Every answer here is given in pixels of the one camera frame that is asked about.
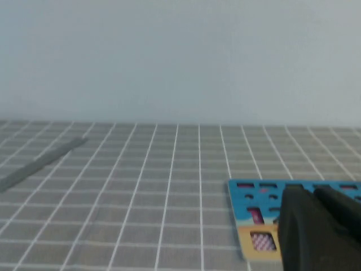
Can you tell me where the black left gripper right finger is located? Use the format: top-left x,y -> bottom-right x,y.
312,185 -> 361,244

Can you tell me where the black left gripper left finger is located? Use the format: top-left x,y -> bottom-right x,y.
278,185 -> 361,271

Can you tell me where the blue wooden number puzzle board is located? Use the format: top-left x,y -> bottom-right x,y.
227,179 -> 361,260

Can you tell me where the grey white-grid tablecloth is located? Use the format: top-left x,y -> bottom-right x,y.
0,120 -> 361,271

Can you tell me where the grey flat strip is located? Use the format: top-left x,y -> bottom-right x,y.
0,137 -> 89,193

